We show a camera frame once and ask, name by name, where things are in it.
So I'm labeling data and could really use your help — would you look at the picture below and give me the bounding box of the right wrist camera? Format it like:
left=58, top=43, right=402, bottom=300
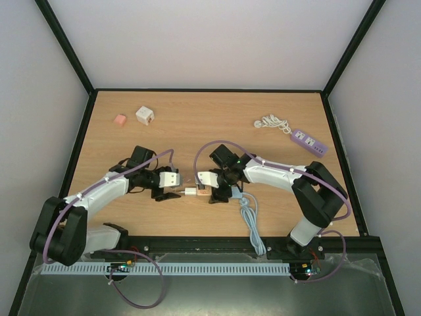
left=195, top=171, right=219, bottom=188

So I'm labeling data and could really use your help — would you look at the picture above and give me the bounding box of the light blue power cord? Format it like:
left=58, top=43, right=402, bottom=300
left=238, top=194, right=266, bottom=256

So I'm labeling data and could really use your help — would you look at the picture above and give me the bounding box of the light blue cable duct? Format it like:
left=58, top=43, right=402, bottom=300
left=41, top=262, right=290, bottom=277

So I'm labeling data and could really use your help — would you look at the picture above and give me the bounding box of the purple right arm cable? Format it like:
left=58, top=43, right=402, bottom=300
left=193, top=140, right=349, bottom=284

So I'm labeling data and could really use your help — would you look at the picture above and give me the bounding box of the black frame rail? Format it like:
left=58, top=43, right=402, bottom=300
left=32, top=234, right=382, bottom=259

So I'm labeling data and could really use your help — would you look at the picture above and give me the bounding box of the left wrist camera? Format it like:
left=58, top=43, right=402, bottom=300
left=159, top=171, right=182, bottom=188

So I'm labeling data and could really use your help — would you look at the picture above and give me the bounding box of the white power strip cord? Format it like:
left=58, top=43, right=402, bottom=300
left=253, top=114, right=294, bottom=136

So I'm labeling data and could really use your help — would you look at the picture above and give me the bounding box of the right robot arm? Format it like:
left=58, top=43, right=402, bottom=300
left=210, top=144, right=348, bottom=258

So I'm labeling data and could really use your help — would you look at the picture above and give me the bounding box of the pink charger plug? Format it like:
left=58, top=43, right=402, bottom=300
left=113, top=114, right=127, bottom=126

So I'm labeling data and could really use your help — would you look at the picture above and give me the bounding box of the blue-grey power strip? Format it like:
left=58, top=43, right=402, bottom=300
left=231, top=186, right=243, bottom=199

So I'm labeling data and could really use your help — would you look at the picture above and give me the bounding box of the white tiger cube socket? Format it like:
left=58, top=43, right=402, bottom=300
left=136, top=106, right=155, bottom=126

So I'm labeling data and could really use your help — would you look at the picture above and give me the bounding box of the white small charger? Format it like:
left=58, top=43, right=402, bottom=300
left=184, top=188, right=197, bottom=196

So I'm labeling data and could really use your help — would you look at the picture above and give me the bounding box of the beige wooden-look adapter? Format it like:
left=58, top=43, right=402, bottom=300
left=196, top=186, right=212, bottom=196

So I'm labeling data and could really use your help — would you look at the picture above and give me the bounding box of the purple power strip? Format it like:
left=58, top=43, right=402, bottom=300
left=290, top=129, right=328, bottom=158

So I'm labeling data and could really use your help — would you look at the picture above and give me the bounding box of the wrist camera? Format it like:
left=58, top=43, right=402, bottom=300
left=159, top=171, right=182, bottom=188
left=195, top=171, right=219, bottom=188

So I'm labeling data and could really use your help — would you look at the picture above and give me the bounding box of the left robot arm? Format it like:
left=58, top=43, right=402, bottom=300
left=30, top=145, right=182, bottom=266

